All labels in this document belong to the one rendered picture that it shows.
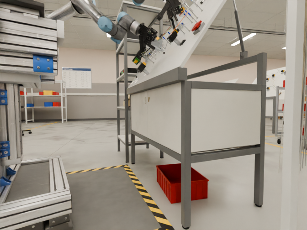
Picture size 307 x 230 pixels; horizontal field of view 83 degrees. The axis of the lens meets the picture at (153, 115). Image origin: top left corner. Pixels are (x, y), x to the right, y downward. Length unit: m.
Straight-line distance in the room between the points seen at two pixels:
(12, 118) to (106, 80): 7.57
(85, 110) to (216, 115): 7.98
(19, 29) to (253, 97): 1.31
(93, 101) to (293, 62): 8.33
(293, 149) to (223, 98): 0.51
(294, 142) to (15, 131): 1.33
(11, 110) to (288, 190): 1.35
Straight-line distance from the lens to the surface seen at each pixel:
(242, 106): 1.18
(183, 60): 0.94
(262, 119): 1.32
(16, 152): 1.33
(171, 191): 1.30
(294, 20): 0.72
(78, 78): 8.85
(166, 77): 1.04
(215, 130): 1.05
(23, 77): 1.19
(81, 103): 8.76
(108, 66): 8.82
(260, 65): 1.34
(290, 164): 0.70
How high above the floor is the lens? 0.67
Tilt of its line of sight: 3 degrees down
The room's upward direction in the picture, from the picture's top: straight up
